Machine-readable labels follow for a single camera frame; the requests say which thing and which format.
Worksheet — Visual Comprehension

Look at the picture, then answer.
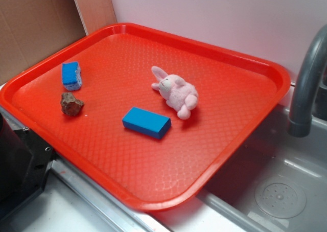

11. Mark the grey toy sink basin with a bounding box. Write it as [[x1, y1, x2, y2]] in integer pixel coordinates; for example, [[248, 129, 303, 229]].
[[198, 106, 326, 231]]

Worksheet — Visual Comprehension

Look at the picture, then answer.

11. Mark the pink plush bunny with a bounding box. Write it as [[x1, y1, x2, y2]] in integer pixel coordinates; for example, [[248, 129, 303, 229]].
[[151, 66, 199, 120]]

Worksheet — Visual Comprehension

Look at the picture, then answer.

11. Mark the blue sponge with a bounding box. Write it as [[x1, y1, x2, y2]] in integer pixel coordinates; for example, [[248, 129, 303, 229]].
[[61, 61, 82, 91]]

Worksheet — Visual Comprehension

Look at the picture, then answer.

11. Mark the grey toy faucet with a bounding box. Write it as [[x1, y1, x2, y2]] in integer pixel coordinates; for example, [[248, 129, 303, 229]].
[[287, 26, 326, 137]]

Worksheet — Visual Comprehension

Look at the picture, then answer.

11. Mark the light wooden board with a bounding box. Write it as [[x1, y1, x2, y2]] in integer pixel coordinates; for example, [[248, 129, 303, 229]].
[[74, 0, 117, 35]]

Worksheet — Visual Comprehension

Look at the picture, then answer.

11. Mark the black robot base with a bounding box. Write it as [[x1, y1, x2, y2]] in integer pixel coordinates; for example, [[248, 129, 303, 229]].
[[1, 116, 53, 221]]

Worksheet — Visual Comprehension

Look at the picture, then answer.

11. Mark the red plastic tray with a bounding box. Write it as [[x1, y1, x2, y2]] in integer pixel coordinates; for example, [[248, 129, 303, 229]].
[[1, 24, 291, 211]]

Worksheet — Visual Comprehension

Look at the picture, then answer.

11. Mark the brown cardboard panel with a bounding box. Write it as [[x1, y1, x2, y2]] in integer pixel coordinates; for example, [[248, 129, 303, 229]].
[[1, 0, 85, 84]]

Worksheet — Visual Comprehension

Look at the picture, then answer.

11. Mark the brown rock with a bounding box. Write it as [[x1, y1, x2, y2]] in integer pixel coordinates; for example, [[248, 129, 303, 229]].
[[60, 92, 84, 117]]

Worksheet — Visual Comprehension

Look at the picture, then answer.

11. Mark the blue rectangular block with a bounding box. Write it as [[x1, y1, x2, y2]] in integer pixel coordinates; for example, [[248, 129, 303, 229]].
[[122, 107, 172, 140]]

